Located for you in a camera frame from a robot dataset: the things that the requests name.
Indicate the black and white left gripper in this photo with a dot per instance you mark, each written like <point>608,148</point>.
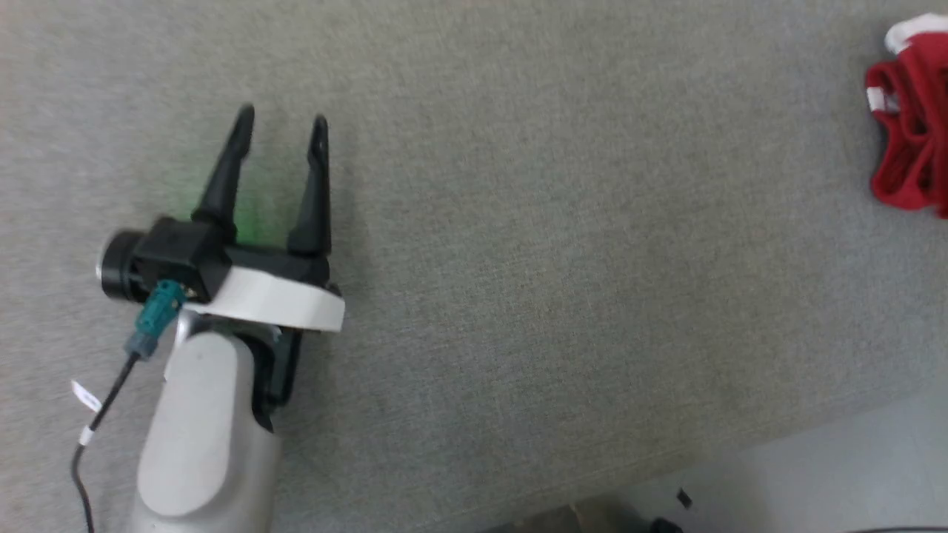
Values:
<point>281,300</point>

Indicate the grey padded board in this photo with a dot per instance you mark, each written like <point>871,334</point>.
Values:
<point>518,259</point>

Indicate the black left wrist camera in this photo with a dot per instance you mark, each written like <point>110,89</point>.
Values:
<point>167,255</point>

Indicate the red and white garment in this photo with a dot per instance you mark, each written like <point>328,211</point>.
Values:
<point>911,148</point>

